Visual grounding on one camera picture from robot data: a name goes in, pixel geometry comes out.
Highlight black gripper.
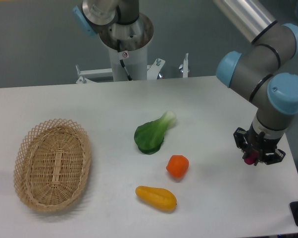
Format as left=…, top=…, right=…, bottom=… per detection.
left=233, top=123, right=286, bottom=166

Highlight magenta sweet potato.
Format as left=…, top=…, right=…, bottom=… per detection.
left=244, top=155, right=257, bottom=165

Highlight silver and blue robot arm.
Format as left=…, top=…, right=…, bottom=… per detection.
left=73, top=0, right=298, bottom=165

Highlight orange carrot piece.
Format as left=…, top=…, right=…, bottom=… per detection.
left=166, top=155, right=189, bottom=179

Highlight yellow papaya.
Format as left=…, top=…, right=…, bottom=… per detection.
left=135, top=186, right=177, bottom=212

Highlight white clamp with screw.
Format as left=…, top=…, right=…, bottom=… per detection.
left=178, top=53, right=190, bottom=78

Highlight green bok choy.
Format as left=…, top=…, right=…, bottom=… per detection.
left=134, top=111, right=176, bottom=155

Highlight woven wicker basket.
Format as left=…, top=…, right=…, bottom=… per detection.
left=13, top=119, right=92, bottom=212

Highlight white metal mounting bracket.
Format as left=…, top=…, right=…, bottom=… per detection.
left=75, top=58, right=166, bottom=84

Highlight black cable on pedestal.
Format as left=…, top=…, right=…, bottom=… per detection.
left=116, top=39, right=134, bottom=82

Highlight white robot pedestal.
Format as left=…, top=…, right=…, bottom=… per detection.
left=99, top=13, right=154, bottom=81

